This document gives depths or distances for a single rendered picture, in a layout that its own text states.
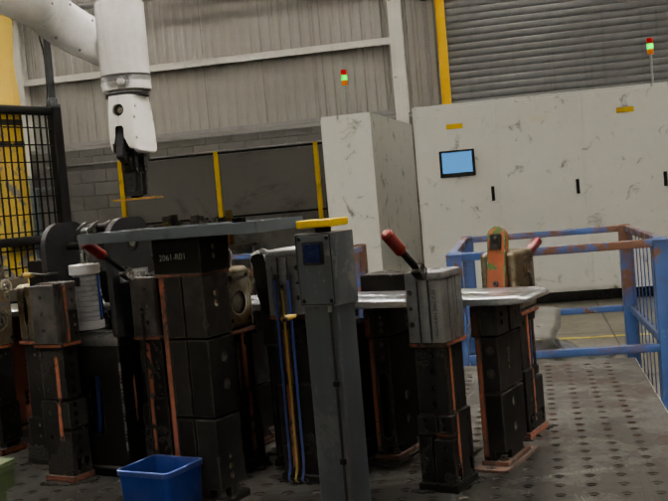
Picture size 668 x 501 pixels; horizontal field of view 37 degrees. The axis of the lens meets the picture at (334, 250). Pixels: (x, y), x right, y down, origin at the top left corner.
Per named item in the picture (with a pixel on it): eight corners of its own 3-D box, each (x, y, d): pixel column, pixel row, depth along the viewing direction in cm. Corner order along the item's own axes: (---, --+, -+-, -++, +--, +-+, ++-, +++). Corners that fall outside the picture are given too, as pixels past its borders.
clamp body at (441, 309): (489, 477, 168) (471, 264, 166) (463, 497, 158) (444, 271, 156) (436, 473, 173) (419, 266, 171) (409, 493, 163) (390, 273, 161)
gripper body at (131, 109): (135, 83, 167) (141, 151, 167) (158, 89, 176) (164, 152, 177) (93, 88, 168) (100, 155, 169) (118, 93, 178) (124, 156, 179)
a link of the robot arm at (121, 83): (137, 71, 167) (139, 88, 167) (157, 77, 175) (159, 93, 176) (91, 77, 169) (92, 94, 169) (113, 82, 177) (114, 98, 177)
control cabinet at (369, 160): (382, 290, 1234) (365, 91, 1222) (424, 287, 1221) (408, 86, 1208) (334, 316, 1003) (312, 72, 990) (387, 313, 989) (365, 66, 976)
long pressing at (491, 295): (559, 289, 183) (559, 280, 183) (517, 306, 163) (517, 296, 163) (26, 305, 252) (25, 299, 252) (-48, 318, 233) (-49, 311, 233)
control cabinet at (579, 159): (427, 311, 982) (407, 61, 969) (432, 304, 1035) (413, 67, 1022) (682, 294, 937) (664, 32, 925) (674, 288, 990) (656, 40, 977)
